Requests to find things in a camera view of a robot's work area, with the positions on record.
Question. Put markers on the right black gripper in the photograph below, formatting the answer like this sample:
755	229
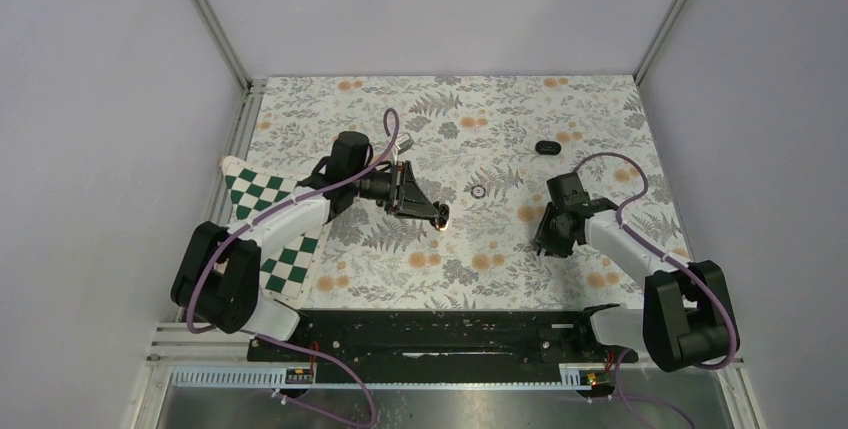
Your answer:
544	238

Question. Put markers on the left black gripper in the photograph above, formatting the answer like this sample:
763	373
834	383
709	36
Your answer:
413	201

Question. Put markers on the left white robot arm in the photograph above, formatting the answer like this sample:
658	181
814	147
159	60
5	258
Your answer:
218	281

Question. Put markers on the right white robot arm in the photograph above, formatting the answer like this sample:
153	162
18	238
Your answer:
687	318

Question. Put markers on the small black oval object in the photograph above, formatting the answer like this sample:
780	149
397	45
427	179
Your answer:
545	147

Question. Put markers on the floral patterned table mat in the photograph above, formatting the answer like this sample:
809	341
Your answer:
473	130

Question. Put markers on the green white checkered mat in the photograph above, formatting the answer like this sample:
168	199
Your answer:
288	274

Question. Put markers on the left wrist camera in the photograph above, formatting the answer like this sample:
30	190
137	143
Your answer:
403	143

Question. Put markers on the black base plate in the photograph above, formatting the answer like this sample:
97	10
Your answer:
424	347

